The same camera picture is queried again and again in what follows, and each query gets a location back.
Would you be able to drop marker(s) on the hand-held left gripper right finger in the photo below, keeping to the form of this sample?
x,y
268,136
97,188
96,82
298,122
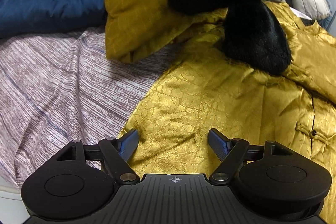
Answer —
x,y
218,145

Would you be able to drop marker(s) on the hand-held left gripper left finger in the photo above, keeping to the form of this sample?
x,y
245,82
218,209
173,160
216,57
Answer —
x,y
128,145

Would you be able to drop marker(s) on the gold jacket with black lining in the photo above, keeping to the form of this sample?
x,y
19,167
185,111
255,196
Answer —
x,y
197,98

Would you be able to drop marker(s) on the mauve striped blanket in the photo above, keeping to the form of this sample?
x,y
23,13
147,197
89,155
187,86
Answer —
x,y
65,87

